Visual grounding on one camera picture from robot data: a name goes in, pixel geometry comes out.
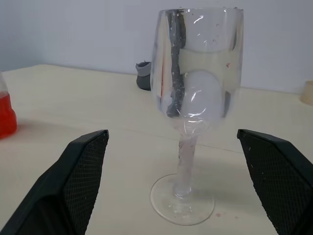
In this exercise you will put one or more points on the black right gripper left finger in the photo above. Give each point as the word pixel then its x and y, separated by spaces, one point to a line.
pixel 58 186

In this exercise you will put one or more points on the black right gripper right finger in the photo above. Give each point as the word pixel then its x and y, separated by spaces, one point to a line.
pixel 281 181

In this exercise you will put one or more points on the bottle with red liquid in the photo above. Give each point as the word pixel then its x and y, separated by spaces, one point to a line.
pixel 6 115

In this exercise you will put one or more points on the clear wine glass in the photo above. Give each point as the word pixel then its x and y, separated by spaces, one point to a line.
pixel 198 36

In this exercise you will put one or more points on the beige round roll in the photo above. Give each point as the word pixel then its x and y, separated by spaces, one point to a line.
pixel 307 95

